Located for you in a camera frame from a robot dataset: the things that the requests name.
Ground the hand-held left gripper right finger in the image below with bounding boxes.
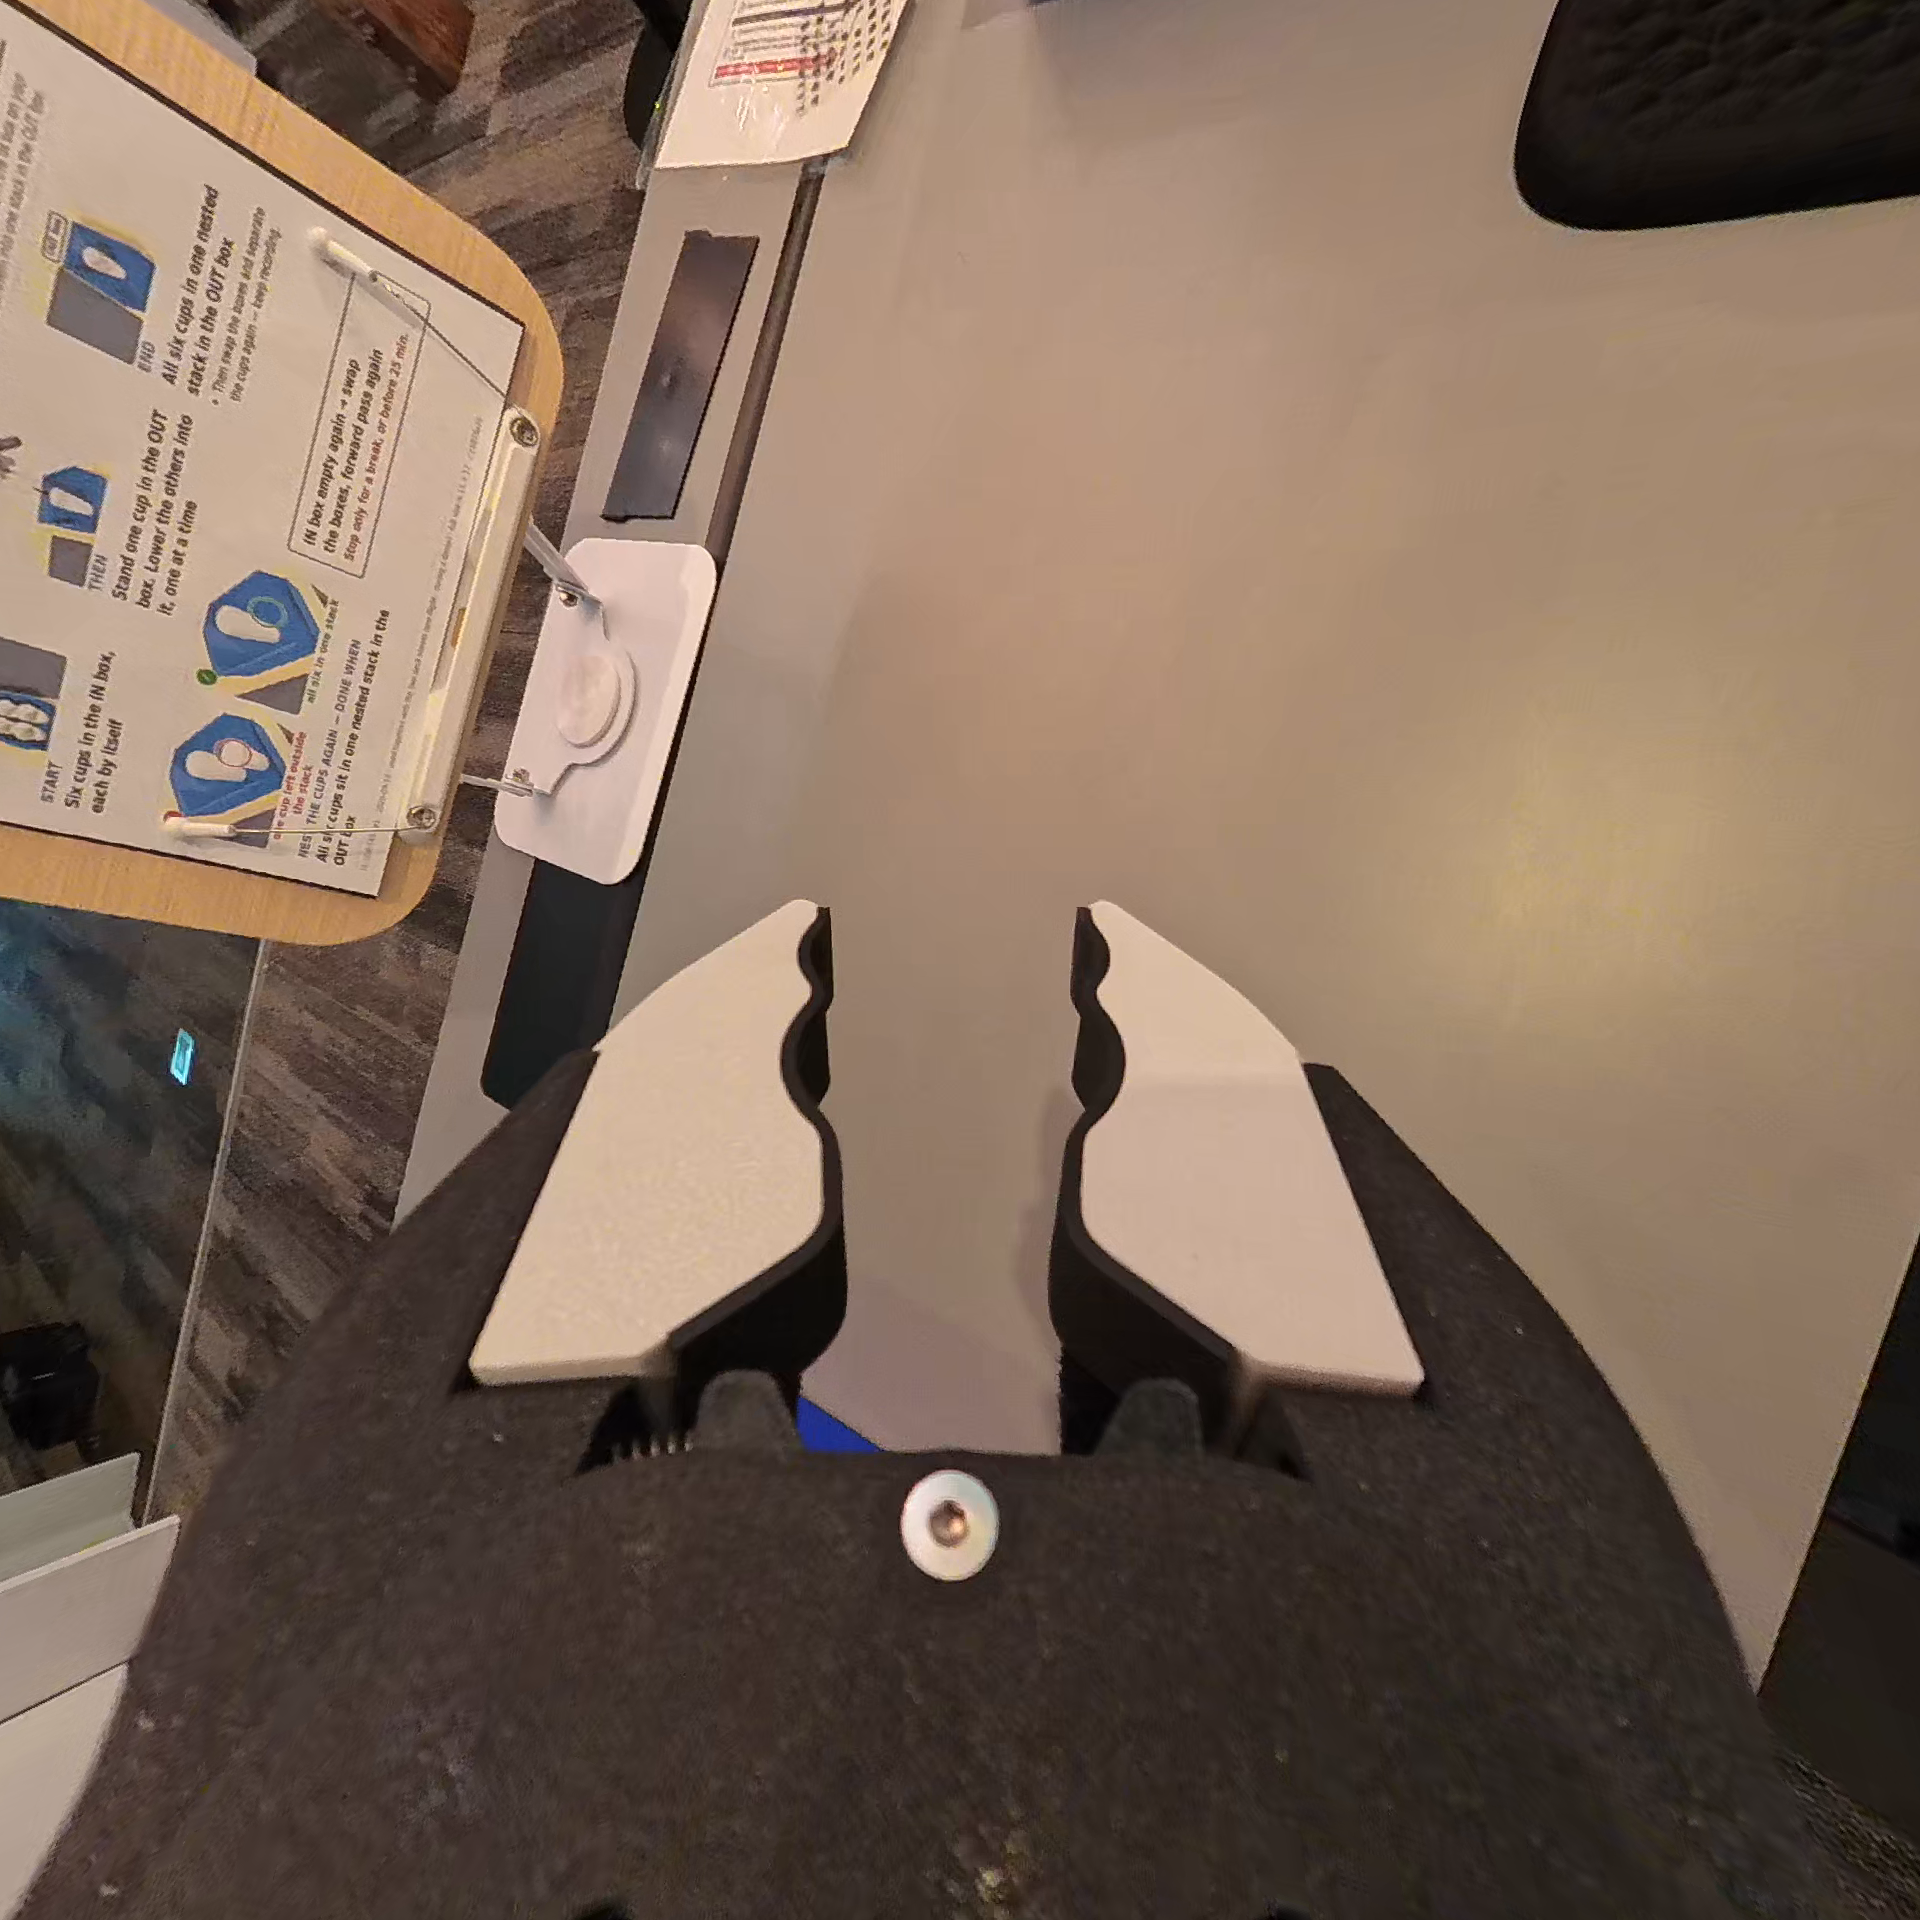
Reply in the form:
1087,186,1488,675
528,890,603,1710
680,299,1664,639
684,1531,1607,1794
1047,901,1429,1449

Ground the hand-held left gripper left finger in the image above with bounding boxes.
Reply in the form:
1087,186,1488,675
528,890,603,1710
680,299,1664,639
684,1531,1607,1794
469,901,847,1396

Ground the black rectangular table inlay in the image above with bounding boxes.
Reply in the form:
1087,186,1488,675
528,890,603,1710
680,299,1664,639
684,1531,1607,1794
601,229,764,524
478,859,641,1115

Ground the white clipboard stand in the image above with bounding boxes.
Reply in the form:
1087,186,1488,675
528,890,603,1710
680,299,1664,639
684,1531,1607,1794
457,516,720,890

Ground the dark box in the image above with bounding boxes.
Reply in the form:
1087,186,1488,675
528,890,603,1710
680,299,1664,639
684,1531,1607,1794
0,1317,109,1461

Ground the wooden instruction clipboard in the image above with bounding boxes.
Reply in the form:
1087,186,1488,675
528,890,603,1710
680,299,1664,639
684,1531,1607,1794
0,0,568,951

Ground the laminated paper sheet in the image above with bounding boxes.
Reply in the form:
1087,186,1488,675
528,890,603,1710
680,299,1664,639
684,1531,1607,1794
647,0,915,174

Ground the black quilted armrest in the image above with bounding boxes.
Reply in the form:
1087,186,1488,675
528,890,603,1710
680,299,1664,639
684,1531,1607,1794
1511,0,1920,236

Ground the brown wooden post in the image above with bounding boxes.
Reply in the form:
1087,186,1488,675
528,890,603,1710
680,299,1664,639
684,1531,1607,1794
335,0,484,107

